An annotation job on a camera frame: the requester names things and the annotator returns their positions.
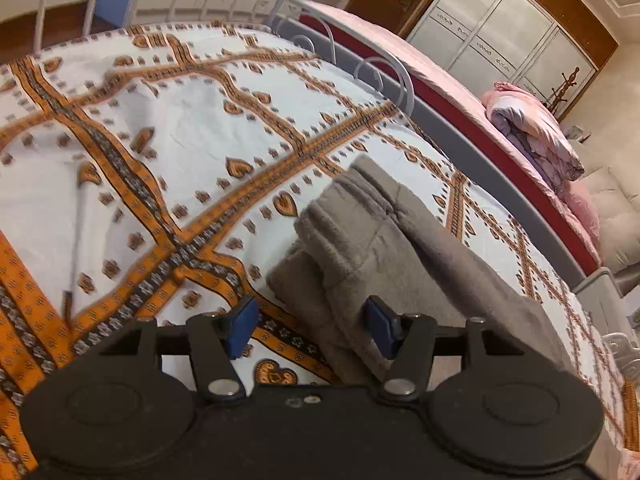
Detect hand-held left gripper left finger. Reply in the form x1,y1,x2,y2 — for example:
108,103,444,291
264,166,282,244
92,296,261,402

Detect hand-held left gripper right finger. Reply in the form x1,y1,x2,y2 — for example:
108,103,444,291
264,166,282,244
363,296,546,403

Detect orange patterned pillow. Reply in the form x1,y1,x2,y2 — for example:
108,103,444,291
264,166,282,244
617,447,640,480

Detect white metal bed frame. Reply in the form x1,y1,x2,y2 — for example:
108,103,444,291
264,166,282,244
30,0,640,366

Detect wooden overhead cabinet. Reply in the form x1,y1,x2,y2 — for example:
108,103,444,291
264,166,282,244
500,0,618,68

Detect beige padded headboard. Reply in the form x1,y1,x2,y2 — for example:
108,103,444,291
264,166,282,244
565,120,640,281

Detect orange patterned bedsheet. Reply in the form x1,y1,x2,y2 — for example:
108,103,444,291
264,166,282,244
0,20,628,476

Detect grey pants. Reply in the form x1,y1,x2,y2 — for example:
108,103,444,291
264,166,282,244
268,155,576,386

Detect wooden coat rack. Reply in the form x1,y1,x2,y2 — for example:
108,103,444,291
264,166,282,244
542,66,581,121

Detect pink bed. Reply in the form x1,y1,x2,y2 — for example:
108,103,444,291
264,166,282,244
295,0,608,306

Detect white sliding door wardrobe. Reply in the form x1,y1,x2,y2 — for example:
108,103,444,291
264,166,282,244
406,0,598,106

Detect pink pillow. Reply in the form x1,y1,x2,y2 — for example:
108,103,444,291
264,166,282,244
560,177,601,256

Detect folded pink quilt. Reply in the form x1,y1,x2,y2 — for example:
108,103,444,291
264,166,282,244
481,81,586,191

